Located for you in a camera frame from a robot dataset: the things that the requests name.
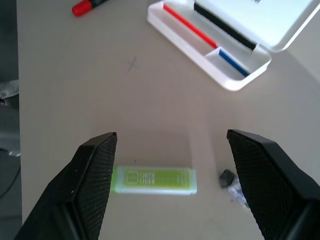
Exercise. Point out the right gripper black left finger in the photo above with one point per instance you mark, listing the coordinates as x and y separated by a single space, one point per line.
82 190

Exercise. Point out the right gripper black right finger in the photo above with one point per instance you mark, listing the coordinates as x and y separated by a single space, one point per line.
272 190

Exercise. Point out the green white eraser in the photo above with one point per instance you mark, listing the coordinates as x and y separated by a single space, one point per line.
155 180

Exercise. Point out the white rectangular box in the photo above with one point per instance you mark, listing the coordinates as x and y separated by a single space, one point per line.
250 17

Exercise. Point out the black marker with red cap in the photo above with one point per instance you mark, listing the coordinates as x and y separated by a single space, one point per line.
81 8

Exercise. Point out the small dark eraser scrap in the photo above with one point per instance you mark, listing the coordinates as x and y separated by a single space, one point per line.
227 178

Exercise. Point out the crumpled grey object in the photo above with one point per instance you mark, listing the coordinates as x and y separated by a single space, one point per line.
8 90

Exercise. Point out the blue pen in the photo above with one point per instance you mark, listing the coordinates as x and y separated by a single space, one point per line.
232 62

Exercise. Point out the black strip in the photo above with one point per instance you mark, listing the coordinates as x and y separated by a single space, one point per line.
225 26

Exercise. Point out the red pen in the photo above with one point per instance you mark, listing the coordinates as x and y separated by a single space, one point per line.
190 25

